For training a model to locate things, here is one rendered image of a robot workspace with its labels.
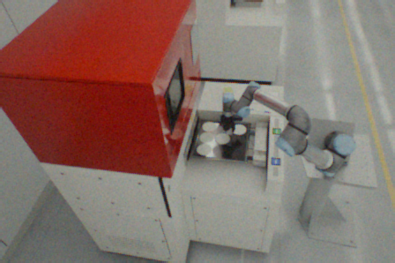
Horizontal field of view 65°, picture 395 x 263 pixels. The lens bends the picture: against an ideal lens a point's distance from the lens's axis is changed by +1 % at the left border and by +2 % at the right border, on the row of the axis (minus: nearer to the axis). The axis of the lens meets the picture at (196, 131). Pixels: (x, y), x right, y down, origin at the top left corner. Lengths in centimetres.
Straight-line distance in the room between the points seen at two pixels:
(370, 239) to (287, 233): 64
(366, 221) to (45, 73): 263
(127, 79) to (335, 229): 223
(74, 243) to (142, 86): 206
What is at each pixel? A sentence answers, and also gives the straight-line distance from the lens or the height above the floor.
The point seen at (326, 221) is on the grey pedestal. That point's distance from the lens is 291.
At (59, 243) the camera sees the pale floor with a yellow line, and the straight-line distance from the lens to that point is 304.
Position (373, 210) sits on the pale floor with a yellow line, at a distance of 313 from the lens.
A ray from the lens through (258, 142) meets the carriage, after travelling 215.
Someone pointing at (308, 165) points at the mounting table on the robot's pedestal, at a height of 82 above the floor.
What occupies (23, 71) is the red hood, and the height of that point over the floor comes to 182.
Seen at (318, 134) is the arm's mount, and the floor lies 96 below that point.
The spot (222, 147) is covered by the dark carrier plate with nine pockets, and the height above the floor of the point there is 90.
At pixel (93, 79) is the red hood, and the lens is 122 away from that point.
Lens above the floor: 247
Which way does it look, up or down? 46 degrees down
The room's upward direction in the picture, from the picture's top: 6 degrees counter-clockwise
